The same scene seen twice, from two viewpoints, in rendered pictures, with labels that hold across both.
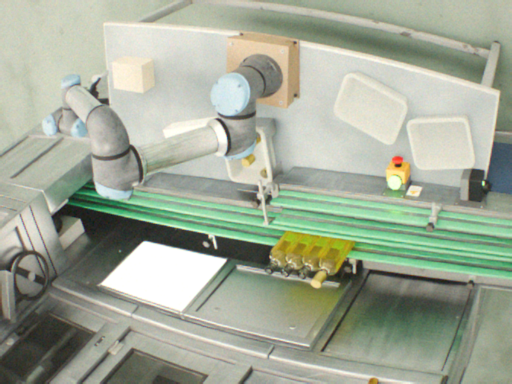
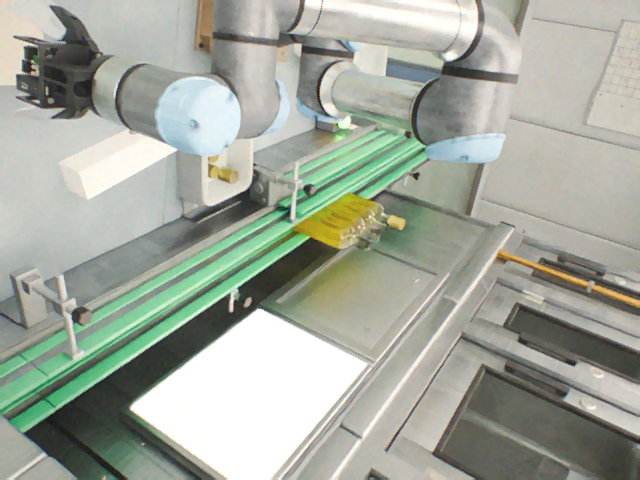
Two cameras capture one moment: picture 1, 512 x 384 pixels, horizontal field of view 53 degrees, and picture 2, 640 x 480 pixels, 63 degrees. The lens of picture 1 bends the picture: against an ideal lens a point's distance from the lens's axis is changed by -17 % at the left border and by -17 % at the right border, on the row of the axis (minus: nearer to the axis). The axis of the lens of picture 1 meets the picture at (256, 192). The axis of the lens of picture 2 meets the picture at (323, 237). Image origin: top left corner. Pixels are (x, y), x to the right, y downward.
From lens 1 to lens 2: 2.15 m
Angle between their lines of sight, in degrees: 79
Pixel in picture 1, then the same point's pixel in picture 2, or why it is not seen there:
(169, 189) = (118, 283)
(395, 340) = (440, 238)
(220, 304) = (358, 325)
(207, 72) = (143, 27)
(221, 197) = (206, 237)
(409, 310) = not seen: hidden behind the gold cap
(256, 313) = (384, 299)
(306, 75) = not seen: hidden behind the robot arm
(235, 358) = (456, 331)
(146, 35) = not seen: outside the picture
